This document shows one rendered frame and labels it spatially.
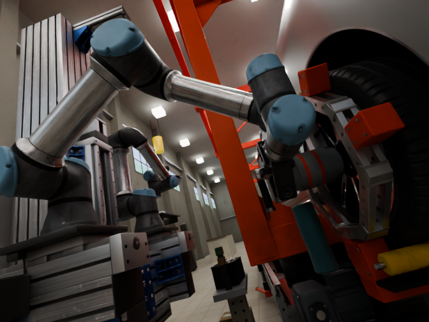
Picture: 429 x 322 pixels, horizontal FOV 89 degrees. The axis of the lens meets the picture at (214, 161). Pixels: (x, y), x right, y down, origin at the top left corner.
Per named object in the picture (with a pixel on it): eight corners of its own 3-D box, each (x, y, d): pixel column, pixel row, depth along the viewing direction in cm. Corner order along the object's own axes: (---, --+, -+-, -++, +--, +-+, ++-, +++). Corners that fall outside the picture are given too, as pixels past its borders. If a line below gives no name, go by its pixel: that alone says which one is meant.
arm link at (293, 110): (306, 82, 37) (328, 125, 34) (293, 115, 47) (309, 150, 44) (261, 96, 37) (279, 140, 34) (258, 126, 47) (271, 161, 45)
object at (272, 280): (302, 328, 112) (286, 282, 119) (285, 333, 112) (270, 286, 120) (266, 262, 344) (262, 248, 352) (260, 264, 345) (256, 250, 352)
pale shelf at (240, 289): (247, 294, 106) (245, 287, 107) (214, 303, 107) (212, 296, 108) (248, 276, 146) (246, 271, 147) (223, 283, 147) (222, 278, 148)
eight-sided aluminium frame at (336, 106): (433, 236, 49) (328, 55, 67) (403, 244, 49) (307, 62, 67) (338, 233, 100) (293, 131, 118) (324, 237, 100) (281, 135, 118)
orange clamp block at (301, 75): (332, 89, 73) (327, 62, 70) (309, 97, 73) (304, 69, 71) (321, 91, 80) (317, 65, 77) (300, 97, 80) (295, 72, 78)
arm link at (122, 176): (129, 216, 111) (118, 124, 129) (108, 223, 116) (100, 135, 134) (146, 215, 121) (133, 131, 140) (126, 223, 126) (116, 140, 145)
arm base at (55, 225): (24, 243, 58) (25, 207, 61) (70, 240, 72) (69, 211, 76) (75, 227, 57) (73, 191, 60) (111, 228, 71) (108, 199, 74)
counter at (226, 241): (237, 251, 994) (232, 234, 1021) (232, 257, 775) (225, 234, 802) (221, 255, 1000) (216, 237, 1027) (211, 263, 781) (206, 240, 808)
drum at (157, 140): (157, 155, 964) (154, 141, 988) (166, 152, 960) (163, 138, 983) (152, 151, 920) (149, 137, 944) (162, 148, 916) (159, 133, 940)
